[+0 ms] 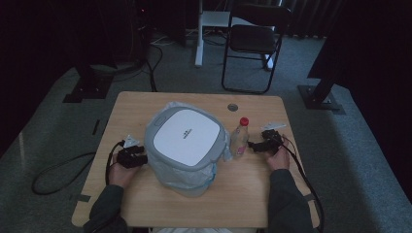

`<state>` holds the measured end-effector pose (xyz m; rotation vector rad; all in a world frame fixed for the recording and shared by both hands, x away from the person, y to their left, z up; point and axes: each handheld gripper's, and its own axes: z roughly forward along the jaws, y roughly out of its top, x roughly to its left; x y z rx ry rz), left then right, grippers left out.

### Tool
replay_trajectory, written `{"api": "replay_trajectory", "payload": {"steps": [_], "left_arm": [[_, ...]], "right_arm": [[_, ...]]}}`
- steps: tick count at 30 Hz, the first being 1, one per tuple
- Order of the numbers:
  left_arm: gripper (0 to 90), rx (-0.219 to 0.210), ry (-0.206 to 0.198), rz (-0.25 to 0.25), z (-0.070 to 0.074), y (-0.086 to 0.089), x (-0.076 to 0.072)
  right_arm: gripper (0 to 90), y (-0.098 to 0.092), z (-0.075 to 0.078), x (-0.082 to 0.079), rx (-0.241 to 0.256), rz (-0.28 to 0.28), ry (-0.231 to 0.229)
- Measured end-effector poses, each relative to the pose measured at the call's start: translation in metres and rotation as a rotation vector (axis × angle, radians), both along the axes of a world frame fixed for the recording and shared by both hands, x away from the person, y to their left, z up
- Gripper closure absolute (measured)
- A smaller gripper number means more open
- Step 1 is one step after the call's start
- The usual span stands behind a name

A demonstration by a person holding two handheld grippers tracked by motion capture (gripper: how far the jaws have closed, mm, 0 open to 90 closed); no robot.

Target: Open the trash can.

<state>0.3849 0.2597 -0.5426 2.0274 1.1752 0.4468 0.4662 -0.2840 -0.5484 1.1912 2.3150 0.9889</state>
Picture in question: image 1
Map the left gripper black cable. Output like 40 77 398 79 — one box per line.
104 140 126 186

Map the black stand base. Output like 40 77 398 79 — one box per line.
297 74 347 116
62 64 115 105

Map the black floor cable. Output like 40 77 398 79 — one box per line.
31 151 97 196

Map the grey and white trash bin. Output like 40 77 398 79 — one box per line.
143 106 231 192

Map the person's left hand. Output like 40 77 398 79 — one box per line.
108 154 141 189

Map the person's right hand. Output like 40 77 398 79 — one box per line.
264 134 291 172

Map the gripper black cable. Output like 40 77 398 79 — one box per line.
275 137 326 233
104 140 126 186

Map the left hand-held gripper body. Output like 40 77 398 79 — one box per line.
117 134 146 169

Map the clear bottle with red cap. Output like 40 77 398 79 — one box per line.
229 116 251 159

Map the white desk frame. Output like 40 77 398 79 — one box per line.
193 0 276 70

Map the black folding chair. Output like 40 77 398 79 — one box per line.
221 3 292 95

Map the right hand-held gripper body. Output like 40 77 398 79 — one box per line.
260 121 288 155

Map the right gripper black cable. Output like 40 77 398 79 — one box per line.
275 137 326 233

